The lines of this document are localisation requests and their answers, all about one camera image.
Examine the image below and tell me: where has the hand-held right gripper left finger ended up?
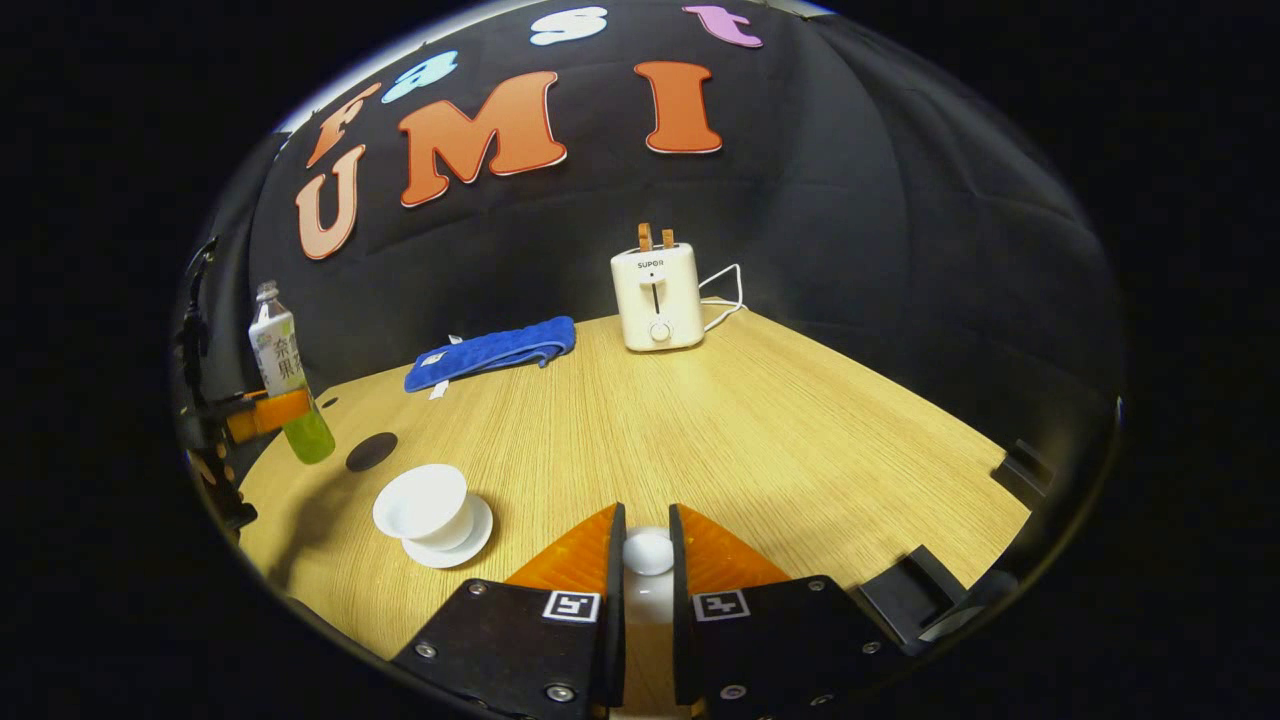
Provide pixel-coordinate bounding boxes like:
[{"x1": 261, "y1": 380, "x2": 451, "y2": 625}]
[{"x1": 392, "y1": 502, "x2": 627, "y2": 720}]

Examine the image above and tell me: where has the cream toaster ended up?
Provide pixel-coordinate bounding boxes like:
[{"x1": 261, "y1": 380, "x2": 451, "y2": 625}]
[{"x1": 611, "y1": 243, "x2": 706, "y2": 353}]

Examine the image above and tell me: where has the blue towel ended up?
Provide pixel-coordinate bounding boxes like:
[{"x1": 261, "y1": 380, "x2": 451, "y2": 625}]
[{"x1": 404, "y1": 316, "x2": 578, "y2": 399}]

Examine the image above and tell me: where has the white teacup lid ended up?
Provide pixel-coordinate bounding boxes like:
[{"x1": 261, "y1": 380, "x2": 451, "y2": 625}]
[{"x1": 620, "y1": 526, "x2": 677, "y2": 629}]

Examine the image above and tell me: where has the black table edge bracket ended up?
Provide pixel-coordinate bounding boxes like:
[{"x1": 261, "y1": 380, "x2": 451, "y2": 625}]
[
  {"x1": 860, "y1": 545, "x2": 986, "y2": 656},
  {"x1": 990, "y1": 438, "x2": 1056, "y2": 501}
]

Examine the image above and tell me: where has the white saucer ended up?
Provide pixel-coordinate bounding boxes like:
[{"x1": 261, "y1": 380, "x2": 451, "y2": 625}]
[{"x1": 402, "y1": 495, "x2": 494, "y2": 569}]

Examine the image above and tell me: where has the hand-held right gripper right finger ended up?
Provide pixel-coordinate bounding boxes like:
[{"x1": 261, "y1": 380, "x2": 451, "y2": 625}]
[{"x1": 668, "y1": 503, "x2": 906, "y2": 717}]

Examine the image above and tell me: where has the clear water bottle green drink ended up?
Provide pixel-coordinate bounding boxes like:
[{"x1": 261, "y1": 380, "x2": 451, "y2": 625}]
[{"x1": 248, "y1": 281, "x2": 336, "y2": 465}]

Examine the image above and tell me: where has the dark round coaster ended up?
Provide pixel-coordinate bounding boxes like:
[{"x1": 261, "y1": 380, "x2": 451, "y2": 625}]
[{"x1": 346, "y1": 432, "x2": 399, "y2": 473}]

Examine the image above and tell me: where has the white teacup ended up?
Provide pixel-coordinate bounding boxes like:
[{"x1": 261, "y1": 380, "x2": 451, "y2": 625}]
[{"x1": 372, "y1": 463, "x2": 471, "y2": 553}]

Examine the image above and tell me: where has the white toaster cable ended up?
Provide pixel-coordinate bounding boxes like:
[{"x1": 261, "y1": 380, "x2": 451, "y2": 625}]
[{"x1": 698, "y1": 264, "x2": 746, "y2": 333}]

